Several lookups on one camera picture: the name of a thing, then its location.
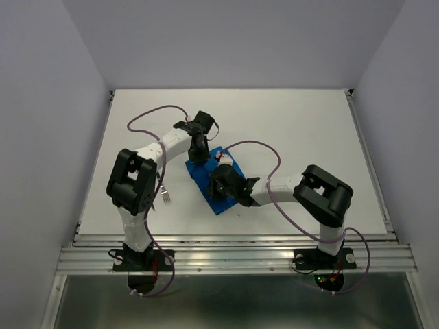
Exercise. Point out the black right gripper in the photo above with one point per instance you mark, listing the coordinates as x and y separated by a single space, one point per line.
212 191

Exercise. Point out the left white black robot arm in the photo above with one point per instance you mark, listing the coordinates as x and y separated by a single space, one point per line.
132 185

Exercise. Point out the blue satin napkin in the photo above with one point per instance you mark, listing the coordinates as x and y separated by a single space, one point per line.
201 175

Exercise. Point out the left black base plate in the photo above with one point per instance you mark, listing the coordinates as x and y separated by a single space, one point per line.
156 261

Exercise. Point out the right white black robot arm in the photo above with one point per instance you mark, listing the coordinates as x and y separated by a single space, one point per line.
325 197

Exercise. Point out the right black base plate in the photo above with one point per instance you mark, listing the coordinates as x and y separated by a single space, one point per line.
314 259

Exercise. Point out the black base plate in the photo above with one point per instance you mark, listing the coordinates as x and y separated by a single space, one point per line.
156 261
314 259

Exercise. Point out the aluminium frame rail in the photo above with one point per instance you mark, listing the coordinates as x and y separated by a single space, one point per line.
242 281

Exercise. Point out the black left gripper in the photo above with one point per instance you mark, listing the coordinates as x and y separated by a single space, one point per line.
201 158

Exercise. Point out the silver fork black handle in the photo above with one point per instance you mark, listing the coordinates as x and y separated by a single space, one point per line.
163 191

